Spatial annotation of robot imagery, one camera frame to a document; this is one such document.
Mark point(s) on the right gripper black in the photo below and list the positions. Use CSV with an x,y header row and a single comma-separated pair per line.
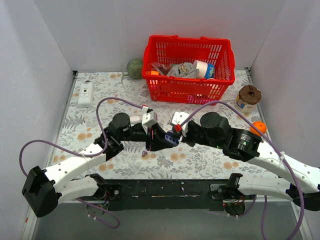
x,y
187,135

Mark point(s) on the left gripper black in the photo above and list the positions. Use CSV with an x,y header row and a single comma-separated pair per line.
x,y
151,136

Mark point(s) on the purple earbud charging case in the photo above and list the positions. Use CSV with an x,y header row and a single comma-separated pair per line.
x,y
172,137

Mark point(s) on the white earbud charging case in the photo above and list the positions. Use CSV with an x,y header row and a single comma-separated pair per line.
x,y
135,119

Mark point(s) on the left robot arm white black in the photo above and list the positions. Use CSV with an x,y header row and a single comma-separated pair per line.
x,y
45,188

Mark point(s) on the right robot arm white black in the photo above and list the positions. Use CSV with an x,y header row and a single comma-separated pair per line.
x,y
295,181

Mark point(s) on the purple earbud left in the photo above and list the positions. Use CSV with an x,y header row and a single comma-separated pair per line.
x,y
144,153

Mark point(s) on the brown lidded jar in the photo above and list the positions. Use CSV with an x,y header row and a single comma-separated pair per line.
x,y
247,99

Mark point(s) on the orange fruit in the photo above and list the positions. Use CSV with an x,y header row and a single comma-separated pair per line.
x,y
260,126

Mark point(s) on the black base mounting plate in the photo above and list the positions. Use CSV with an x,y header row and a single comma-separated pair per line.
x,y
162,194

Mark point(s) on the blue white paper roll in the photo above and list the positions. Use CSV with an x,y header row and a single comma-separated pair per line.
x,y
204,70

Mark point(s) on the small orange item in basket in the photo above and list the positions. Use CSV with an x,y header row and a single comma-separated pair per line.
x,y
152,73

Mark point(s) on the dark red snack packet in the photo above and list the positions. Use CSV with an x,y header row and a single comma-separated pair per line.
x,y
161,68

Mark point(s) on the green round melon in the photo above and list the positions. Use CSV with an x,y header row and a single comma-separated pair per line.
x,y
134,68

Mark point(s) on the white rectangular device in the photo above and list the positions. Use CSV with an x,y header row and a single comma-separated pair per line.
x,y
86,95

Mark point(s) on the red plastic shopping basket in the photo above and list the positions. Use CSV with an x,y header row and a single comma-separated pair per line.
x,y
171,50

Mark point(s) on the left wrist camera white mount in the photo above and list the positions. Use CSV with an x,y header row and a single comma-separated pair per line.
x,y
149,118

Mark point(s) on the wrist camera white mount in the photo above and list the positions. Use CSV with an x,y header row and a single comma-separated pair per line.
x,y
149,118
177,119

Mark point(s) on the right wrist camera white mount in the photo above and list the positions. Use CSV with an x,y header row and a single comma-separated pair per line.
x,y
177,119

